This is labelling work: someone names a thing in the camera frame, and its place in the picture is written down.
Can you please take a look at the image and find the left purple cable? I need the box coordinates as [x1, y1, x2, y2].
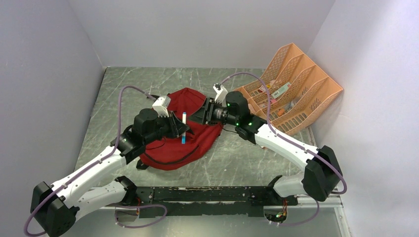
[23, 85, 168, 237]

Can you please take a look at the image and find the white green box in organizer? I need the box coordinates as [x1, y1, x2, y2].
[271, 82, 291, 99]

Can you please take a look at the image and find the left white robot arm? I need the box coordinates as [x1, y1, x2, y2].
[24, 109, 190, 237]

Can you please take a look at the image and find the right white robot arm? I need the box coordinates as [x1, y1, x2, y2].
[188, 91, 343, 204]

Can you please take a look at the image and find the red student backpack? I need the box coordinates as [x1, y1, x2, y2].
[135, 87, 224, 171]

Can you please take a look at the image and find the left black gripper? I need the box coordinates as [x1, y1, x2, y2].
[144, 110, 189, 144]

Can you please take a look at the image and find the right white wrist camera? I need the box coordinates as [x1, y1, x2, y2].
[213, 83, 228, 106]

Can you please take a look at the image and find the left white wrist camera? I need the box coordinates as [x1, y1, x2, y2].
[152, 95, 171, 118]

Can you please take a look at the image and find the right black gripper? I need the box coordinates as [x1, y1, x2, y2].
[187, 97, 238, 126]

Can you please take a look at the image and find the white blue-tipped pen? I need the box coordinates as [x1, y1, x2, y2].
[181, 112, 188, 145]

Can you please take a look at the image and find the aluminium rail frame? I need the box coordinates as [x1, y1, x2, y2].
[45, 187, 352, 237]

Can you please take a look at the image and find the orange capped small item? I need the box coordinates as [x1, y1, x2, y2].
[276, 108, 286, 117]

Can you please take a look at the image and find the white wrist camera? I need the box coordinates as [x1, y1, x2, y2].
[213, 83, 228, 106]
[152, 95, 171, 118]

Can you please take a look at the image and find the orange plastic file organizer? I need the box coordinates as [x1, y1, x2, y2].
[237, 43, 343, 135]

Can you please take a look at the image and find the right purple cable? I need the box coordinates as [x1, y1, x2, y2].
[220, 72, 348, 227]

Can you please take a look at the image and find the purple cable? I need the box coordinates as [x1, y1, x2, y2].
[23, 85, 168, 237]
[220, 72, 348, 227]

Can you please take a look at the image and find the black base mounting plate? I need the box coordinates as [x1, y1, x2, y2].
[117, 186, 298, 218]

